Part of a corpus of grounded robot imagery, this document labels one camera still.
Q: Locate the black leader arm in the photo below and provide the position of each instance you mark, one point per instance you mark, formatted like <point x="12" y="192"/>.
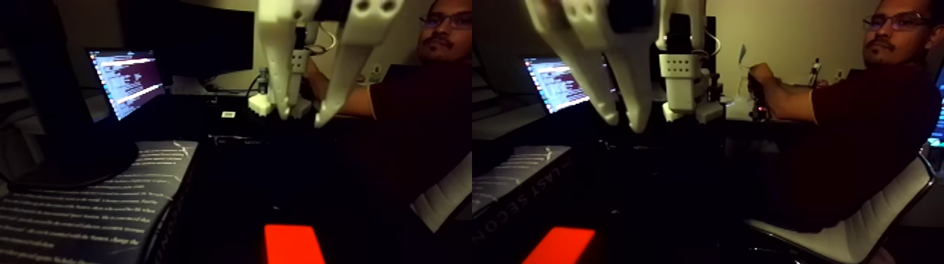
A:
<point x="759" y="109"/>

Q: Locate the red cube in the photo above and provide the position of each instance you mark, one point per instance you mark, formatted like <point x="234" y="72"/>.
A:
<point x="560" y="247"/>

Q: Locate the person's left hand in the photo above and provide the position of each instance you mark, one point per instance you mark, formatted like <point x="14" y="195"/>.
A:
<point x="761" y="77"/>

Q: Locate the open laptop with lit screen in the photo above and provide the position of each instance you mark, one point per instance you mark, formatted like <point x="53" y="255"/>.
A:
<point x="553" y="85"/>

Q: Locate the small grey flag on stem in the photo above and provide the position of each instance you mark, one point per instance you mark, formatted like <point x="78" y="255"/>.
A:
<point x="743" y="53"/>

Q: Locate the black box with white print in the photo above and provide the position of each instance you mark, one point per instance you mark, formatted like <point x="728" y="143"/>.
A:
<point x="516" y="173"/>

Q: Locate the small standing figurine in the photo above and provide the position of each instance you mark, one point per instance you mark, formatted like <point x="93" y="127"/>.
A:
<point x="815" y="71"/>

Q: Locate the person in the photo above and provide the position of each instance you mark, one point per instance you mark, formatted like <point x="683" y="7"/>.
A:
<point x="870" y="133"/>

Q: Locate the eyeglasses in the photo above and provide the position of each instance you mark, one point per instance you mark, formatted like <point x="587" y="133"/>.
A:
<point x="901" y="22"/>

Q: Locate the white chair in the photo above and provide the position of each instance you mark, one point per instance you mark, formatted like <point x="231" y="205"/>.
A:
<point x="855" y="239"/>

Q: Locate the blue lit screen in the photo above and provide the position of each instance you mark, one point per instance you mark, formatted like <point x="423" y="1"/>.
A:
<point x="938" y="110"/>

